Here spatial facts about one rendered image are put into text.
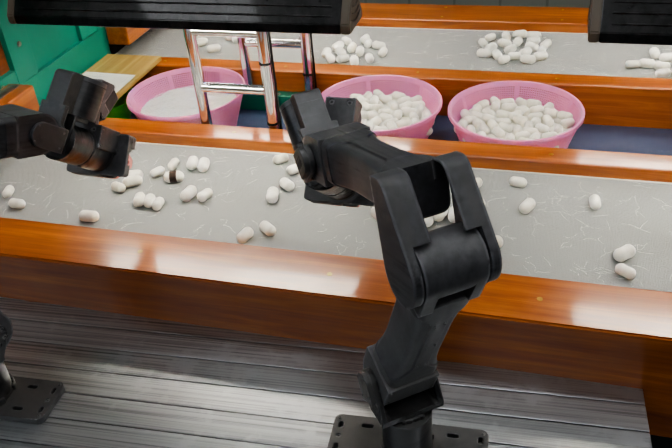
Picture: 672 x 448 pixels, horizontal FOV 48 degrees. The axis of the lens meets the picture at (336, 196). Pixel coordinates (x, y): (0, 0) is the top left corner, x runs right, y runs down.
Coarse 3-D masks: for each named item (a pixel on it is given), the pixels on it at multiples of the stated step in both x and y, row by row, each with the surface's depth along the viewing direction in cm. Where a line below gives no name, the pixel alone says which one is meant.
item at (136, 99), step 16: (144, 80) 176; (160, 80) 179; (176, 80) 181; (192, 80) 182; (208, 80) 181; (224, 80) 179; (240, 80) 174; (128, 96) 169; (144, 96) 176; (240, 96) 166; (224, 112) 164
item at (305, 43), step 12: (300, 36) 167; (240, 48) 173; (300, 48) 169; (312, 48) 169; (312, 60) 170; (252, 72) 177; (312, 72) 172; (252, 84) 178; (312, 84) 173; (252, 96) 178; (288, 96) 176; (252, 108) 180; (264, 108) 179
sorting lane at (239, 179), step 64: (0, 192) 144; (64, 192) 142; (128, 192) 141; (256, 192) 137; (512, 192) 131; (576, 192) 130; (640, 192) 129; (512, 256) 117; (576, 256) 116; (640, 256) 114
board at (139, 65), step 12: (108, 60) 186; (120, 60) 186; (132, 60) 185; (144, 60) 185; (156, 60) 184; (84, 72) 181; (108, 72) 180; (120, 72) 179; (132, 72) 179; (144, 72) 179; (132, 84) 175; (120, 96) 170
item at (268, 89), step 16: (192, 32) 146; (208, 32) 145; (224, 32) 144; (240, 32) 143; (256, 32) 142; (192, 48) 148; (192, 64) 150; (272, 64) 146; (272, 80) 148; (272, 96) 149; (208, 112) 156; (272, 112) 151; (272, 128) 153
